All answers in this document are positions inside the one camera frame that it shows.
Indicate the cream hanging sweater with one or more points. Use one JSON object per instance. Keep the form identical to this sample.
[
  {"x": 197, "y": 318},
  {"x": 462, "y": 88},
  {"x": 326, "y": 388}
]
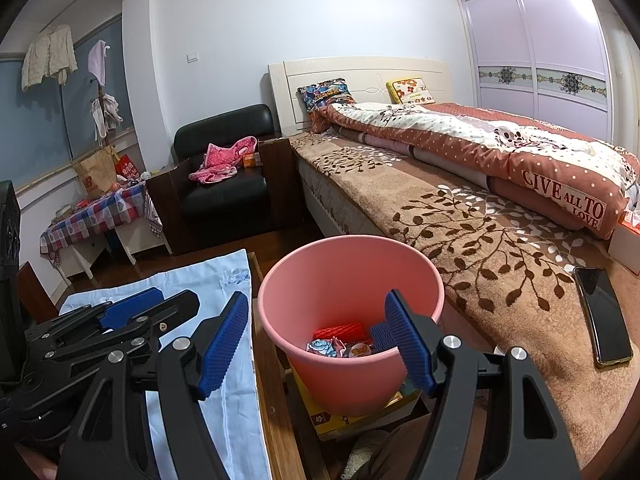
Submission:
[{"x": 47, "y": 55}]

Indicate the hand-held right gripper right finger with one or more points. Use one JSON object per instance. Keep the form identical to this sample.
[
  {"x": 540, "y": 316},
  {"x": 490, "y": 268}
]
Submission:
[{"x": 407, "y": 347}]

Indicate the pink plastic bin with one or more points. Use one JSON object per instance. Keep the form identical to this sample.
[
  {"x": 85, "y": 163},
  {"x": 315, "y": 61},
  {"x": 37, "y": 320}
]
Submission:
[{"x": 330, "y": 285}]

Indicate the cream wooden bed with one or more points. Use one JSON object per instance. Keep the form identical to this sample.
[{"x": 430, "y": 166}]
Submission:
[{"x": 360, "y": 67}]

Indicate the person's leg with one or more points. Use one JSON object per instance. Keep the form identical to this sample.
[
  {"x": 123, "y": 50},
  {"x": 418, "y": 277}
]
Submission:
[{"x": 400, "y": 450}]

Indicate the white red box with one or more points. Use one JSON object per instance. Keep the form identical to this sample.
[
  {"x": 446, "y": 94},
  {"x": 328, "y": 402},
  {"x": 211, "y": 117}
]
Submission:
[{"x": 625, "y": 247}]

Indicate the red foam net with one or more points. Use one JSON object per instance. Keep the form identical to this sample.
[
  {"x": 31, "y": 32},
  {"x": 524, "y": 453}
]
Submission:
[{"x": 340, "y": 332}]

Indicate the brown leaf patterned blanket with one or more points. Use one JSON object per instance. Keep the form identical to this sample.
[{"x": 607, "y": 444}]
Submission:
[{"x": 475, "y": 245}]

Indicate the white wall switch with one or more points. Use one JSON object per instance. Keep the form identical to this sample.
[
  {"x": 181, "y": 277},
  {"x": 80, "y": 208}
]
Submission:
[{"x": 192, "y": 55}]

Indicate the pink garment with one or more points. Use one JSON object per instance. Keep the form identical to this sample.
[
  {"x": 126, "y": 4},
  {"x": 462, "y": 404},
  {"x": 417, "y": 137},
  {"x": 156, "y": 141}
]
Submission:
[{"x": 222, "y": 160}]

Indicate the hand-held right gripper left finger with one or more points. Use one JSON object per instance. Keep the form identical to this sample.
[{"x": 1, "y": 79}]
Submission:
[{"x": 222, "y": 347}]

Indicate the blue foam net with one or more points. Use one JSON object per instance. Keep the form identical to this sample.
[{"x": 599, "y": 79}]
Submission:
[{"x": 382, "y": 337}]

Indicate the small orange box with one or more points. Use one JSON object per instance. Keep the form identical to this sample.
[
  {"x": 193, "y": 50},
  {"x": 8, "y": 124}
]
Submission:
[{"x": 252, "y": 160}]

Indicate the black leather armchair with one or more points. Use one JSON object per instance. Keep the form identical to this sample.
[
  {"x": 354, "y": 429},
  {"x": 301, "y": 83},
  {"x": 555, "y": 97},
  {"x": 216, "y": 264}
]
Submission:
[{"x": 225, "y": 200}]

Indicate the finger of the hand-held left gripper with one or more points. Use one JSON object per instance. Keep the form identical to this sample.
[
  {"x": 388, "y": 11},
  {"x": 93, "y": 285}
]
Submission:
[
  {"x": 132, "y": 307},
  {"x": 170, "y": 310}
]

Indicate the light blue cloth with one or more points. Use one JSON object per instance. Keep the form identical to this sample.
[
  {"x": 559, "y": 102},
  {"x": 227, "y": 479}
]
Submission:
[{"x": 210, "y": 280}]

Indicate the checkered cloth side table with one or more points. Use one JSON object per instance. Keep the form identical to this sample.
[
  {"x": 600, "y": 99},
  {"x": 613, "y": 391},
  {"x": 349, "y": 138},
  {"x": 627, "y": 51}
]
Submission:
[{"x": 90, "y": 220}]

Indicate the red white snack wrapper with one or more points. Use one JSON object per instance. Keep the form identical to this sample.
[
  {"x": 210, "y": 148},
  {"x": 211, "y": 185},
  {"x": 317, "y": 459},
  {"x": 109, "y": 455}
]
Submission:
[{"x": 359, "y": 350}]

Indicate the brown paper bag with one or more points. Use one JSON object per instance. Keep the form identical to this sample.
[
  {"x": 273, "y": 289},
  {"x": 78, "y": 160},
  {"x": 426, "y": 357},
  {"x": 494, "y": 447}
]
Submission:
[{"x": 95, "y": 172}]

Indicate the white hanging rag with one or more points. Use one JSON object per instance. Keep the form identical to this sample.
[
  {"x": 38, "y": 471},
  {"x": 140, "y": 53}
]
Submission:
[{"x": 107, "y": 115}]

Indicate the patterned snack wrapper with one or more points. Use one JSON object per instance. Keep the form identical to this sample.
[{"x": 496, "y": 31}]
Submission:
[{"x": 324, "y": 347}]

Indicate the pink hanging cloth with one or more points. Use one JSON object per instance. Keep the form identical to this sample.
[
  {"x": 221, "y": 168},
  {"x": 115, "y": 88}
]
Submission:
[{"x": 98, "y": 62}]

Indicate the comic print pillow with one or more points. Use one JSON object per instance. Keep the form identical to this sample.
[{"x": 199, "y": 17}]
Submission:
[{"x": 325, "y": 95}]

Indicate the black smartphone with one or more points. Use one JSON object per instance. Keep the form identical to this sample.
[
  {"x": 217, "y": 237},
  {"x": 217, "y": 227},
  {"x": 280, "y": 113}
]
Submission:
[{"x": 602, "y": 315}]

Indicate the white side table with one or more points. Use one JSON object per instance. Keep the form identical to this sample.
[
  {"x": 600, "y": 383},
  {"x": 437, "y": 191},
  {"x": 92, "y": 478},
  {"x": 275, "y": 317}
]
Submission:
[{"x": 145, "y": 240}]

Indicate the red dotted quilt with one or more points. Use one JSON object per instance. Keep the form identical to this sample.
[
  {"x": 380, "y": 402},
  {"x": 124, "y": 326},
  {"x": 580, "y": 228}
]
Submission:
[{"x": 475, "y": 145}]

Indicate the lilac sliding wardrobe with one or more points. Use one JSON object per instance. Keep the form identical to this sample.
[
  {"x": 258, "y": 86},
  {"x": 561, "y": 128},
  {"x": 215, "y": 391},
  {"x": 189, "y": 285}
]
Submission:
[{"x": 540, "y": 50}]

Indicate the red gift bag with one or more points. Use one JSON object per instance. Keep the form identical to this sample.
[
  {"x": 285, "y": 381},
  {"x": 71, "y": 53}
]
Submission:
[{"x": 127, "y": 167}]

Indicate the yellow flower pillow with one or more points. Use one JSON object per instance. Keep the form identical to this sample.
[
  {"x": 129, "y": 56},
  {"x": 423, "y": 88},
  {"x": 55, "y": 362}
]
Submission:
[{"x": 410, "y": 91}]

